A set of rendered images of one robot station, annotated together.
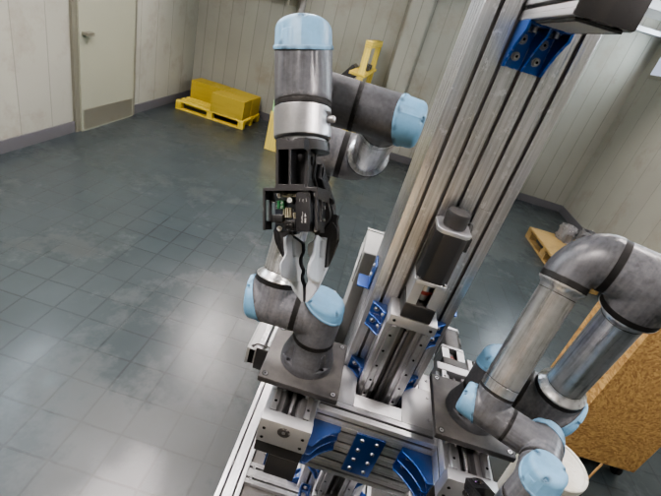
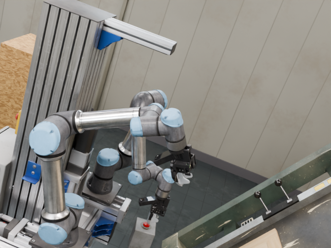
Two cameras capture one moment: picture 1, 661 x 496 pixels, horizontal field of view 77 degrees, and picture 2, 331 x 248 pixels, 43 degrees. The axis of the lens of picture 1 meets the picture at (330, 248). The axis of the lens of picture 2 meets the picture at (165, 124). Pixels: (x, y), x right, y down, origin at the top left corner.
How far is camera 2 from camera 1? 1.68 m
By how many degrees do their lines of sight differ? 76
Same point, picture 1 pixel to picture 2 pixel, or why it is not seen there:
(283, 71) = (181, 132)
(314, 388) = (83, 238)
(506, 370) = (143, 158)
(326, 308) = (82, 201)
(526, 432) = (153, 170)
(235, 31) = not seen: outside the picture
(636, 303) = not seen: hidden behind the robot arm
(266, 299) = (68, 225)
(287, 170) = (184, 156)
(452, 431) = (110, 197)
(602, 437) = not seen: hidden behind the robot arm
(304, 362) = (77, 234)
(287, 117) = (184, 143)
